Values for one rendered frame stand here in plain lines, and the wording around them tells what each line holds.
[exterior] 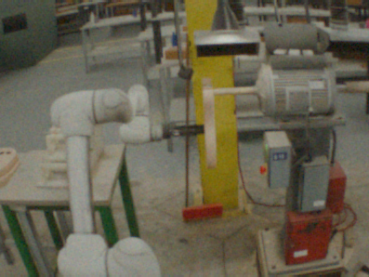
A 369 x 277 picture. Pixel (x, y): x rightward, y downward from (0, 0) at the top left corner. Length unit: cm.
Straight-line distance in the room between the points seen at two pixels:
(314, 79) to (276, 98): 21
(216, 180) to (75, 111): 182
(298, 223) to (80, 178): 113
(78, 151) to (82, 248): 37
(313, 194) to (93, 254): 112
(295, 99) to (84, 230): 107
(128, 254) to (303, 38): 130
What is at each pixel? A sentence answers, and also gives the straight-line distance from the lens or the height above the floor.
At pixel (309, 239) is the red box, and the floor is 49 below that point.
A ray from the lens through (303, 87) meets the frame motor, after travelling 199.
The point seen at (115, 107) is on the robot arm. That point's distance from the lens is 159.
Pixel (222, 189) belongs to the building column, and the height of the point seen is 21.
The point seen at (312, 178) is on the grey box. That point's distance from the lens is 211.
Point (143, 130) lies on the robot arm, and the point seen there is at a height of 108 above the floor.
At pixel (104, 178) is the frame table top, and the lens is 211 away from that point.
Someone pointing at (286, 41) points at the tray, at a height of 147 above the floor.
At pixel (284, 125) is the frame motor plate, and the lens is 204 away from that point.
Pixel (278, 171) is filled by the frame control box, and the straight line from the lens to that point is 187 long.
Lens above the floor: 191
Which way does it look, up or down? 24 degrees down
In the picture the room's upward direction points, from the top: 6 degrees counter-clockwise
